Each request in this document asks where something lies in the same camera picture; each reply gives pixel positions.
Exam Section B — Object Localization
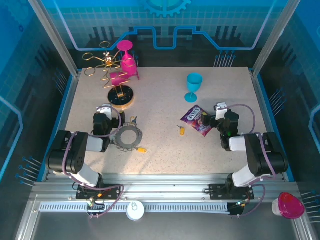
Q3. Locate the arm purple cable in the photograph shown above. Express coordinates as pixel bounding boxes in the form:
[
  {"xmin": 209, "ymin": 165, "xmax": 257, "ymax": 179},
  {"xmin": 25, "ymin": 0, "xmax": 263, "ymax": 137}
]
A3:
[
  {"xmin": 62, "ymin": 105, "xmax": 125, "ymax": 218},
  {"xmin": 226, "ymin": 103, "xmax": 277, "ymax": 218}
]

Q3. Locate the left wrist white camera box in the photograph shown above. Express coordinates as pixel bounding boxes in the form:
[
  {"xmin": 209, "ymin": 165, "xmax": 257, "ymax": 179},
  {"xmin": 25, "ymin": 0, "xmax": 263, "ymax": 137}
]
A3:
[{"xmin": 96, "ymin": 104, "xmax": 114, "ymax": 118}]

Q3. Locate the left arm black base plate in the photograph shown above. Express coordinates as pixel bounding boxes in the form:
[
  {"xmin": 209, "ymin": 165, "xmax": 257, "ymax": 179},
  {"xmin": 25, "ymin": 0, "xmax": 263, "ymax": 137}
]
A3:
[{"xmin": 76, "ymin": 184, "xmax": 123, "ymax": 201}]

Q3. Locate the black controller board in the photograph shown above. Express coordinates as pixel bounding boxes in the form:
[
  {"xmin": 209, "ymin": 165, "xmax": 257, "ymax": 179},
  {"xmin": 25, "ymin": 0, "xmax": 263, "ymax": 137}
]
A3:
[
  {"xmin": 227, "ymin": 199, "xmax": 245, "ymax": 218},
  {"xmin": 86, "ymin": 198, "xmax": 106, "ymax": 219}
]

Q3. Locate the aluminium mounting rail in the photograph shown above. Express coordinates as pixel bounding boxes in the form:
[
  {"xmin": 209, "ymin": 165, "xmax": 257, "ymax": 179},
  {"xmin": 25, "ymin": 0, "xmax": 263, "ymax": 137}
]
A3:
[{"xmin": 31, "ymin": 173, "xmax": 300, "ymax": 201}]

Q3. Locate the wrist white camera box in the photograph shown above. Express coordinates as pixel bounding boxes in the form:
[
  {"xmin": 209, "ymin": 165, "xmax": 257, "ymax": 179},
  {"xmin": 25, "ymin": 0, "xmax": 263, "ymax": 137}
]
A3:
[
  {"xmin": 96, "ymin": 104, "xmax": 114, "ymax": 118},
  {"xmin": 213, "ymin": 102, "xmax": 229, "ymax": 120}
]

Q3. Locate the purple candy bag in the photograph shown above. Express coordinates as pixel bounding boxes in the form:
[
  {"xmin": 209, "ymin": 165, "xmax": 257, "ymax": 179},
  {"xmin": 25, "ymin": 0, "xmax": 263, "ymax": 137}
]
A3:
[{"xmin": 180, "ymin": 104, "xmax": 213, "ymax": 138}]

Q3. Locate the metal disc keyring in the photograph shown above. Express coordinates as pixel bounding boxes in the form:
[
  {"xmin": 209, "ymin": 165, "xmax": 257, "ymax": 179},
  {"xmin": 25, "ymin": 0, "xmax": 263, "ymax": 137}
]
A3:
[{"xmin": 109, "ymin": 122, "xmax": 144, "ymax": 152}]

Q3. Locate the pink plastic goblet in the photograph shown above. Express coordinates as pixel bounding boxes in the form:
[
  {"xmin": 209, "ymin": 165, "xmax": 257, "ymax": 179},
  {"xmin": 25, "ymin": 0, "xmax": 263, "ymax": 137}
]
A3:
[
  {"xmin": 116, "ymin": 39, "xmax": 139, "ymax": 76},
  {"xmin": 109, "ymin": 71, "xmax": 141, "ymax": 87}
]

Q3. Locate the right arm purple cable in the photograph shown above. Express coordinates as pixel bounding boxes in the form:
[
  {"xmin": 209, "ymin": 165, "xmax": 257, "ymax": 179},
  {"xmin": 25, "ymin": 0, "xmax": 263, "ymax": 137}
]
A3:
[{"xmin": 226, "ymin": 103, "xmax": 277, "ymax": 218}]

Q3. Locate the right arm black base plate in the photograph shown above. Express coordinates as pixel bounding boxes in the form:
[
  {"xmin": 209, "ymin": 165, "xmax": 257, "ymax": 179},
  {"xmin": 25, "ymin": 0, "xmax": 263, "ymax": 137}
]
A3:
[{"xmin": 208, "ymin": 183, "xmax": 255, "ymax": 201}]

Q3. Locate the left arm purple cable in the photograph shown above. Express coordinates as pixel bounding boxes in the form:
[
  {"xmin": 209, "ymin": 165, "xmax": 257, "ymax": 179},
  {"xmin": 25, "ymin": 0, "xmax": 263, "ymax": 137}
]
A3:
[{"xmin": 62, "ymin": 105, "xmax": 125, "ymax": 218}]

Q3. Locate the slotted grey cable duct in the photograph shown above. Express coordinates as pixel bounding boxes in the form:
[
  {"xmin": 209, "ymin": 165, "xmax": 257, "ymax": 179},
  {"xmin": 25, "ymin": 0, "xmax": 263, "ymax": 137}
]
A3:
[{"xmin": 39, "ymin": 202, "xmax": 230, "ymax": 214}]

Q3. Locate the pink and white cup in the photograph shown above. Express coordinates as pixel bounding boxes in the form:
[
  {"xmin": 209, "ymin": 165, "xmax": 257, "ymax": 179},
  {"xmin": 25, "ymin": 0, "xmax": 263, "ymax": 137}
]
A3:
[{"xmin": 271, "ymin": 191, "xmax": 306, "ymax": 221}]

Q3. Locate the gold wire glass rack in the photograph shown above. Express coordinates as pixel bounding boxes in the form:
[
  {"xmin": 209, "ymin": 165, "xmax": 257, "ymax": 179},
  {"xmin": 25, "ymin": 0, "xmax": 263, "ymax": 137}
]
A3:
[{"xmin": 81, "ymin": 41, "xmax": 136, "ymax": 110}]

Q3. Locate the aluminium frame post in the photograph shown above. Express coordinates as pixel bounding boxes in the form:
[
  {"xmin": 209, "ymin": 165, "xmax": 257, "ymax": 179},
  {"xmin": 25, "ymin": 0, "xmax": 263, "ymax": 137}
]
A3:
[
  {"xmin": 27, "ymin": 0, "xmax": 80, "ymax": 77},
  {"xmin": 251, "ymin": 0, "xmax": 301, "ymax": 79}
]

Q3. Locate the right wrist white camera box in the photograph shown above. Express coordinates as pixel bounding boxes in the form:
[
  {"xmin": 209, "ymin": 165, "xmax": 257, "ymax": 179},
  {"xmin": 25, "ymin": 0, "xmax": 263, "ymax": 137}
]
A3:
[{"xmin": 213, "ymin": 102, "xmax": 229, "ymax": 120}]

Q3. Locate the blue plastic goblet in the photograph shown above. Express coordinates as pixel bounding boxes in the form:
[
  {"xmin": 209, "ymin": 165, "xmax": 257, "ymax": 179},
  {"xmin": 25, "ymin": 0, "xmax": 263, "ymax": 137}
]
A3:
[{"xmin": 184, "ymin": 72, "xmax": 204, "ymax": 104}]

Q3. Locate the white round lid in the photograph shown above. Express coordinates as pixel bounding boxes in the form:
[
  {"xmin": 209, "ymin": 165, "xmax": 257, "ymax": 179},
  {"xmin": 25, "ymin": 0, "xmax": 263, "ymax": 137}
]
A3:
[{"xmin": 126, "ymin": 200, "xmax": 146, "ymax": 222}]

